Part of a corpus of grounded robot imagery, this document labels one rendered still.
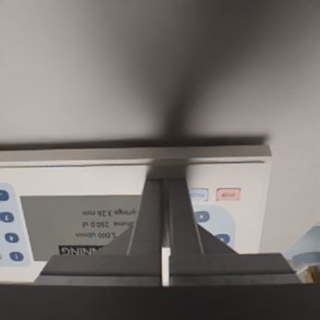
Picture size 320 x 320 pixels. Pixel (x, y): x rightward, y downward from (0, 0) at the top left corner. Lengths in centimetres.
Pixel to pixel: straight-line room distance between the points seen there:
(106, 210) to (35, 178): 5
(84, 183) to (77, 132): 4
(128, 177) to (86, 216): 4
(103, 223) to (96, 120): 7
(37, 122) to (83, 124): 3
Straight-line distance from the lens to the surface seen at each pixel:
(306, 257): 74
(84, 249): 20
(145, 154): 16
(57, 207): 18
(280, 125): 18
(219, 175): 16
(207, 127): 16
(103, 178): 16
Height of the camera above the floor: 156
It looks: 38 degrees down
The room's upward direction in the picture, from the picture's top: 180 degrees counter-clockwise
